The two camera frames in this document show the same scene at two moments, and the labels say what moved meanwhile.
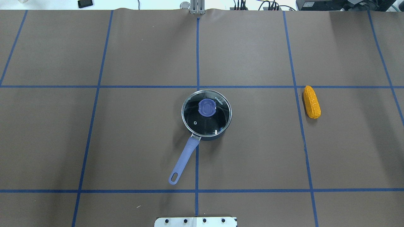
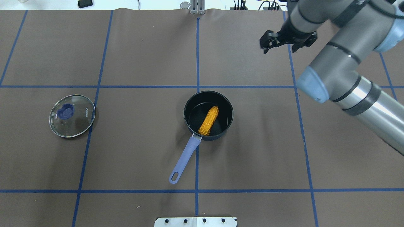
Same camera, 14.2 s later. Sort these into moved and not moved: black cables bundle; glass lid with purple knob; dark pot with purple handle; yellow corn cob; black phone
Moved: yellow corn cob; glass lid with purple knob
Not moved: dark pot with purple handle; black phone; black cables bundle
